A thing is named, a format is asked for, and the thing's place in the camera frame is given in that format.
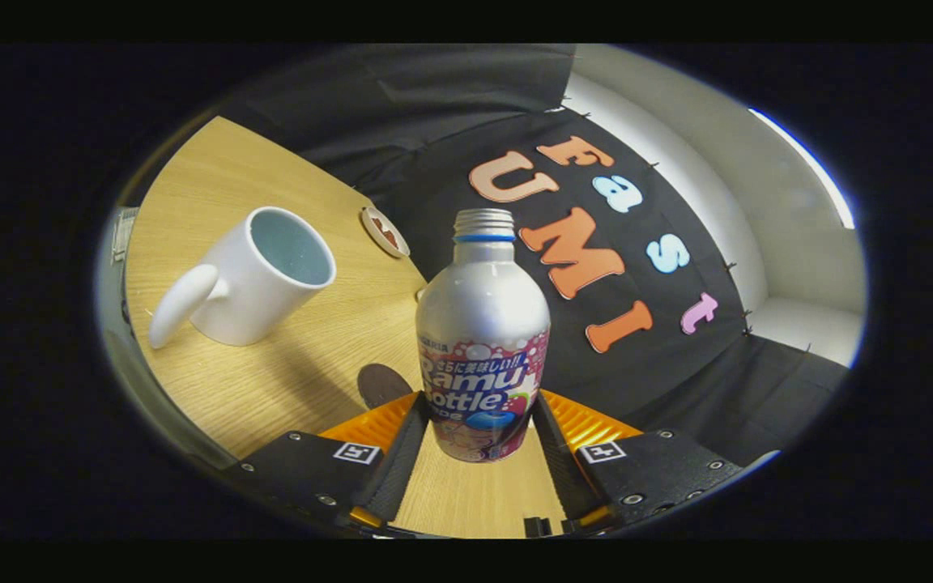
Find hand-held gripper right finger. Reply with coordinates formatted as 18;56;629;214
531;389;747;531

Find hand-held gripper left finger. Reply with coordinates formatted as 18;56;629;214
224;391;432;535

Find dark round coaster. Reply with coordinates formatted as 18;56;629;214
357;364;415;411

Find silver juice bottle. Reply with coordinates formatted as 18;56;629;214
415;208;552;463

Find white cup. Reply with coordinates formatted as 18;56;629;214
148;206;337;350

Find wooden table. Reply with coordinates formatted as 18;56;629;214
125;116;569;539

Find small white plate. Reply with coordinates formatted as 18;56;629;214
360;206;411;259

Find grey labelled box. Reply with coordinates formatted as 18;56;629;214
112;207;140;263

